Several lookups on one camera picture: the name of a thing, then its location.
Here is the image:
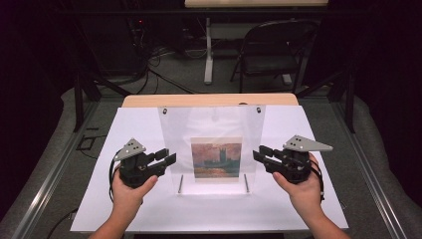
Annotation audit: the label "left hand-held gripper cable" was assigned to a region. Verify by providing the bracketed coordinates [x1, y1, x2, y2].
[108, 148, 124, 203]

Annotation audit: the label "black metal stand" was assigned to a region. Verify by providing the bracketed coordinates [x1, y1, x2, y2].
[73, 71, 132, 133]
[297, 69, 356, 133]

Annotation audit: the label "person's right hand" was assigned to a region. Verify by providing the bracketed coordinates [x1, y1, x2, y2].
[272, 152, 324, 213]

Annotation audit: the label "light wooden desk top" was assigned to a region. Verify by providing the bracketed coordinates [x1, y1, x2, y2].
[184, 0, 328, 8]

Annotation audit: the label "person's left hand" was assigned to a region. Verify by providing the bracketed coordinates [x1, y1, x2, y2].
[110, 167, 159, 213]

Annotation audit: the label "black folding chair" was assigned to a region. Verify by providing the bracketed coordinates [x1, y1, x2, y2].
[230, 19, 319, 94]

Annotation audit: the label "dark equipment rack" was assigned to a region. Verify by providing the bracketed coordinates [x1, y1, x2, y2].
[79, 0, 147, 73]

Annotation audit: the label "white board sheet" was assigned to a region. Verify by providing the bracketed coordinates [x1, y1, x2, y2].
[70, 105, 349, 232]

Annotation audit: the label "black floor cables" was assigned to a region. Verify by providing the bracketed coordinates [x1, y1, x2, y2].
[130, 19, 198, 95]

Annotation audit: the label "clear acrylic photo frame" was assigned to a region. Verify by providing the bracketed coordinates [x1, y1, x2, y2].
[156, 105, 267, 196]

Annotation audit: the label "aluminium floor rail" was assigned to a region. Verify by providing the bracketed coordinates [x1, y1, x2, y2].
[331, 99, 409, 239]
[11, 99, 101, 239]

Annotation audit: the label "white desk leg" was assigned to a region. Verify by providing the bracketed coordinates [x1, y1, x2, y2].
[203, 17, 215, 85]

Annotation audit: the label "right hand-held gripper cable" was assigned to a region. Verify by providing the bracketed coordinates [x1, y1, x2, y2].
[310, 158, 326, 203]

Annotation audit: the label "black cable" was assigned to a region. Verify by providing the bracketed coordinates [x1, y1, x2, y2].
[46, 208, 79, 239]

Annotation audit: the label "wooden table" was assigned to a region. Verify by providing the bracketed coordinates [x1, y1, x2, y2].
[121, 93, 300, 108]

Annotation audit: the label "hand-held gripper cable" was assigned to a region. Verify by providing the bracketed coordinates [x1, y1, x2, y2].
[310, 158, 326, 203]
[108, 148, 124, 203]

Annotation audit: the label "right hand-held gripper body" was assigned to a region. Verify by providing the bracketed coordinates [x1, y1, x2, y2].
[265, 134, 333, 184]

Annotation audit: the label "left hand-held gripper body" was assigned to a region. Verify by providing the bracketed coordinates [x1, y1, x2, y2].
[112, 137, 167, 189]

